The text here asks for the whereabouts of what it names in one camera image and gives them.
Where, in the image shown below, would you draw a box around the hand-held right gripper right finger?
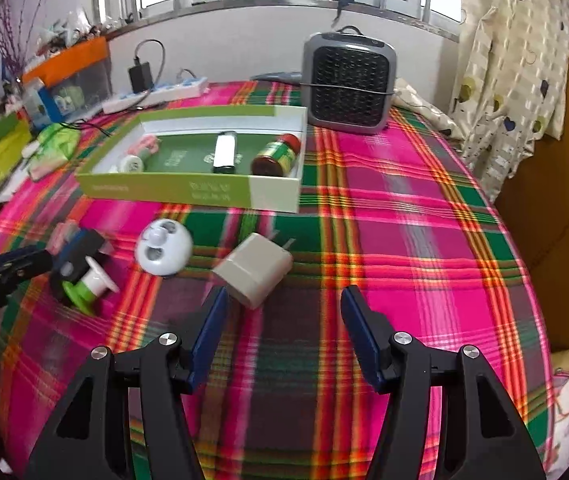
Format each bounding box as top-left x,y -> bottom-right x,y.
340,285 -> 547,480

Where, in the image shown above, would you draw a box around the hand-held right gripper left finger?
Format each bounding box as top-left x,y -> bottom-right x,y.
24,286 -> 230,480

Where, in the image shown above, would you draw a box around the pink white cable clip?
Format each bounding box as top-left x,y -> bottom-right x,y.
132,135 -> 160,158
52,220 -> 82,252

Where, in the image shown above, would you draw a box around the black remote with round button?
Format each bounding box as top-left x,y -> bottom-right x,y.
50,229 -> 111,301

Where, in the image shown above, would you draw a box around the green white suction knob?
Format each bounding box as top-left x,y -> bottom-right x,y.
62,255 -> 120,317

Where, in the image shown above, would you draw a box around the white charger adapter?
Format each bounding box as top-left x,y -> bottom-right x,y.
212,232 -> 295,309

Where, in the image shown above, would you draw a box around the white round panda gadget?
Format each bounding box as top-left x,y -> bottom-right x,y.
134,218 -> 194,277

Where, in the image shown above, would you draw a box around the green cardboard box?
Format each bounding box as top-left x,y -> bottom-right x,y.
74,105 -> 309,213

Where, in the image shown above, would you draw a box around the silver lighter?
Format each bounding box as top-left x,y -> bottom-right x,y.
213,131 -> 238,175

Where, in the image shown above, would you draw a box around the brown medicine bottle red cap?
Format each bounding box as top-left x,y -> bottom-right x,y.
250,132 -> 301,177

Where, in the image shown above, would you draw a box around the green tissue pack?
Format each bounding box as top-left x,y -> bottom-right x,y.
29,124 -> 82,181

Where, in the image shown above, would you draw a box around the pink green plaid blanket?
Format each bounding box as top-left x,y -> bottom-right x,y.
0,80 -> 554,480

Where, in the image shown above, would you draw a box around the blue white carton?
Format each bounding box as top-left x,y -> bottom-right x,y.
23,77 -> 58,128

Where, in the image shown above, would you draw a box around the clear bin with orange lid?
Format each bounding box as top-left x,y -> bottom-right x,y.
22,36 -> 112,111

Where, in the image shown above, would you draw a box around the black plug-in charger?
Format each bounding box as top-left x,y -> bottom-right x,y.
129,62 -> 152,93

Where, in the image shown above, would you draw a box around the white power strip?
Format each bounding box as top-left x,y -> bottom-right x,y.
102,76 -> 209,115

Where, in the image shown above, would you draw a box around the purple flower branches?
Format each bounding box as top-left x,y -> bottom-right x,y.
0,0 -> 60,76

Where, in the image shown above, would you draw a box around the cream patterned pillow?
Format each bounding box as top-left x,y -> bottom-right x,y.
391,77 -> 465,142

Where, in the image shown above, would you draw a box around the clutter of small items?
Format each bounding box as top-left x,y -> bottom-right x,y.
34,7 -> 130,51

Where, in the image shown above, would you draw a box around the wooden wardrobe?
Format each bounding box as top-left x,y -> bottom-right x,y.
494,5 -> 569,356

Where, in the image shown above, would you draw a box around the grey portable fan heater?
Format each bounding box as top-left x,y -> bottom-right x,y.
300,26 -> 397,135

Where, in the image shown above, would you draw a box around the grey folded umbrella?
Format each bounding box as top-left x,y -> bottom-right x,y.
249,70 -> 305,84

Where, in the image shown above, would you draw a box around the cream patterned curtain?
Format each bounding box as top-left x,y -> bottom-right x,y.
451,0 -> 569,193

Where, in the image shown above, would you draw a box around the black charger cable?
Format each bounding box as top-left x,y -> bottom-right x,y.
134,39 -> 166,92

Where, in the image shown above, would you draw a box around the black hook on window rail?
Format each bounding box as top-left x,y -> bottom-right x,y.
331,0 -> 365,23

